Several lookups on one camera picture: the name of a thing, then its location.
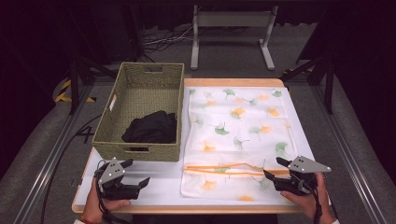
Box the person's left hand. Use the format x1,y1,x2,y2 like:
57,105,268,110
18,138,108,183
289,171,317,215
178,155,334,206
81,176,132,224

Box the leaf print mesh laundry bag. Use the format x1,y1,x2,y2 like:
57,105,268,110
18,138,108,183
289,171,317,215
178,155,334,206
180,87,300,203

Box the yellow black hazard tape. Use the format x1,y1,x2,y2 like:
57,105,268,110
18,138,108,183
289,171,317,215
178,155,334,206
54,78,96,104

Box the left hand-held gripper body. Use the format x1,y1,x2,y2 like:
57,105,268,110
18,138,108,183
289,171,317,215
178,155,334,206
94,157,139,201

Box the aluminium floor rail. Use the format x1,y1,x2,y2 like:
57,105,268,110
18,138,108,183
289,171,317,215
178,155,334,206
12,84,94,224
311,84,390,224

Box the grey metal stand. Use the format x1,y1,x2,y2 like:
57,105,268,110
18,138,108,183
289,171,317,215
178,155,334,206
190,4,279,71

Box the black floor cable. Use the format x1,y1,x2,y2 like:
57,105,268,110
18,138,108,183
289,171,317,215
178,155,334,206
40,114,104,224

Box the black metal stand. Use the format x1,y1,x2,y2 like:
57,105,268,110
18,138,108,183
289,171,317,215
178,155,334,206
279,55,336,116
67,55,117,116

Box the right hand-held gripper cable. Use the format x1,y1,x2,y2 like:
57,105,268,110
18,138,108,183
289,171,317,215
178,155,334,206
311,183,325,224

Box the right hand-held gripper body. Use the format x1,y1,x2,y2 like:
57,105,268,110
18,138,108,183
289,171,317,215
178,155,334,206
274,155,332,196

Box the white table mat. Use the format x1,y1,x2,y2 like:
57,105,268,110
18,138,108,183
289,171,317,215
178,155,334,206
74,86,332,207

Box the bundle of floor cables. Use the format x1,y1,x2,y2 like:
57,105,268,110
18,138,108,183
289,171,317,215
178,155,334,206
143,26,194,53

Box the green woven basket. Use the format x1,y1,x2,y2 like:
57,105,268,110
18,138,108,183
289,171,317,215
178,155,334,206
92,62,185,162

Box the black cloth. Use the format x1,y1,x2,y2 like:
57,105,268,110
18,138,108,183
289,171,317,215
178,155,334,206
120,110,178,145

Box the person's right hand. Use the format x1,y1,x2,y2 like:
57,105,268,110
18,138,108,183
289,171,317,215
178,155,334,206
279,172,335,223

